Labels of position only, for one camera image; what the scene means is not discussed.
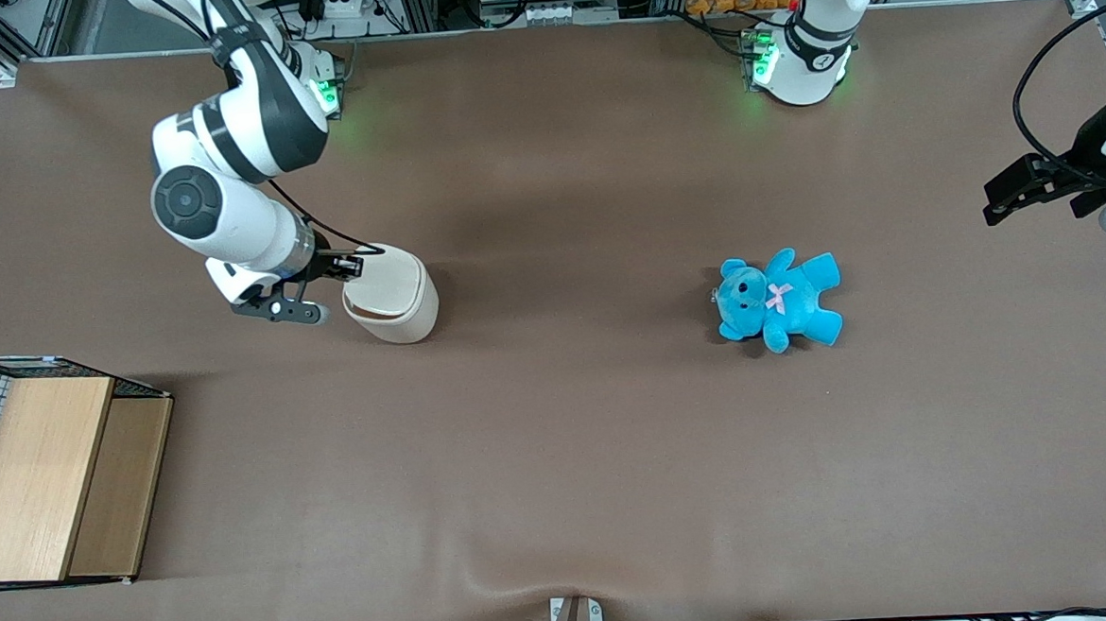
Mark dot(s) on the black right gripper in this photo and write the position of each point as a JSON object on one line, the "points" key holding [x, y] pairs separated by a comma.
{"points": [[325, 264]]}

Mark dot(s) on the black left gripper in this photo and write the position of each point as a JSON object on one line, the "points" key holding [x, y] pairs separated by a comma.
{"points": [[1086, 156]]}

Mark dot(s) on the beige lidded trash can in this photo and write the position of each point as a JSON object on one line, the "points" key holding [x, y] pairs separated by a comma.
{"points": [[401, 304]]}

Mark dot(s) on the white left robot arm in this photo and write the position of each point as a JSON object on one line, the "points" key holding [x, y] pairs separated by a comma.
{"points": [[810, 60]]}

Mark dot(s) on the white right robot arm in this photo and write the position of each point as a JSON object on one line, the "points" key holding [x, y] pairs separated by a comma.
{"points": [[226, 214]]}

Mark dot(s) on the white power strip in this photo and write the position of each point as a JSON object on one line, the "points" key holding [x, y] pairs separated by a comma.
{"points": [[340, 5]]}

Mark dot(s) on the blue teddy bear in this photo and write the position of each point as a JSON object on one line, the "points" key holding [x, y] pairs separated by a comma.
{"points": [[780, 303]]}

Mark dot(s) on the brown table cloth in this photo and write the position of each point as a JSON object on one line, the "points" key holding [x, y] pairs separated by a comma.
{"points": [[561, 461]]}

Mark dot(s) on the dark wooden shelf board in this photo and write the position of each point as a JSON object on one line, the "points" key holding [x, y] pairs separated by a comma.
{"points": [[118, 494]]}

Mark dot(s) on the white connector block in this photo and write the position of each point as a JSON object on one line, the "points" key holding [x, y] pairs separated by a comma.
{"points": [[566, 14]]}

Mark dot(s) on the light wooden shelf board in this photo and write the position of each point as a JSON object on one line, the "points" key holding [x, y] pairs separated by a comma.
{"points": [[36, 470]]}

